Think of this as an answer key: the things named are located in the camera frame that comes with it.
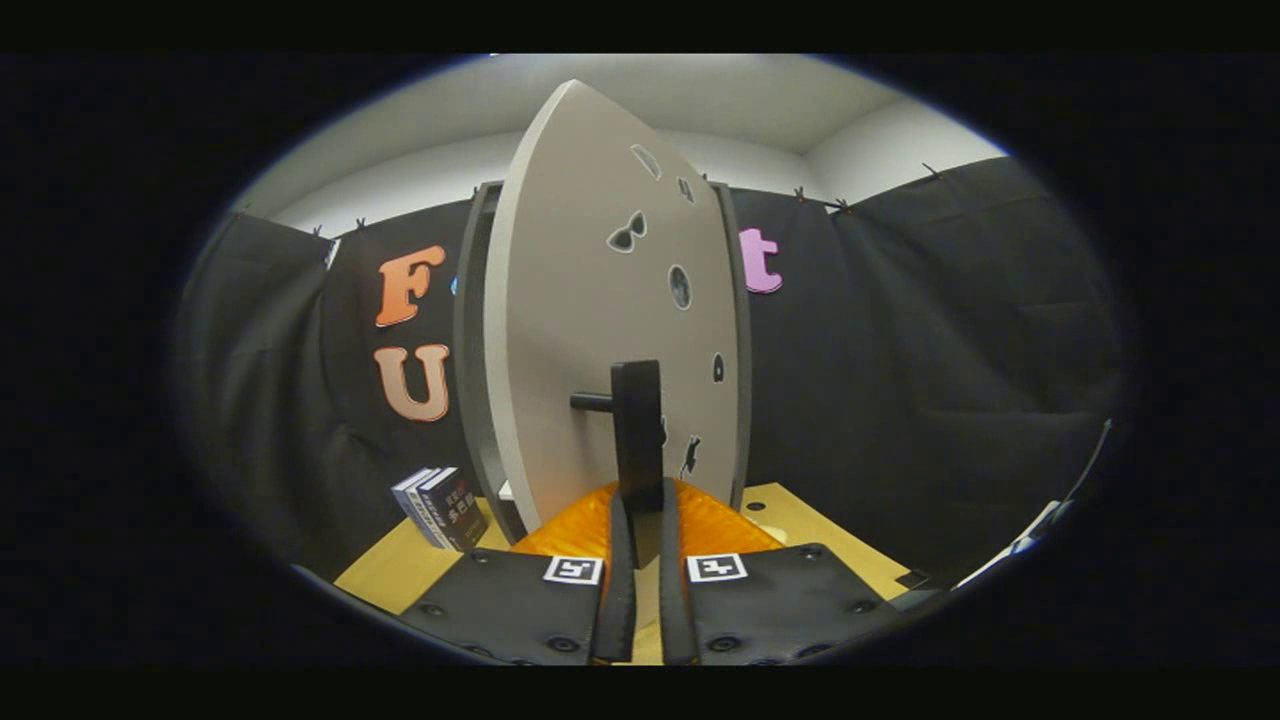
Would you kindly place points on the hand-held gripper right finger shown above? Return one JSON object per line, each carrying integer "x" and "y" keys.
{"x": 672, "y": 590}

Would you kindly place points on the black cover book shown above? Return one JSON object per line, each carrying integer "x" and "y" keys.
{"x": 460, "y": 508}

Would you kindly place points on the black backdrop cloth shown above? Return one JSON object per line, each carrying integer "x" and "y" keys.
{"x": 950, "y": 350}

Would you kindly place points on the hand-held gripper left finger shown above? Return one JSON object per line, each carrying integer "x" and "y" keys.
{"x": 620, "y": 580}

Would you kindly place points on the white blue object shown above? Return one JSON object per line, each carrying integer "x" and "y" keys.
{"x": 1010, "y": 548}

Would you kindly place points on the beige cabinet door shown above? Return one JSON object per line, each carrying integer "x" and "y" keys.
{"x": 570, "y": 300}

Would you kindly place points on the thin black stand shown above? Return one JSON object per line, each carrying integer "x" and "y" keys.
{"x": 1085, "y": 465}

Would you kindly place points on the dark grey cabinet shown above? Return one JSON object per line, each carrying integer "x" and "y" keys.
{"x": 470, "y": 350}

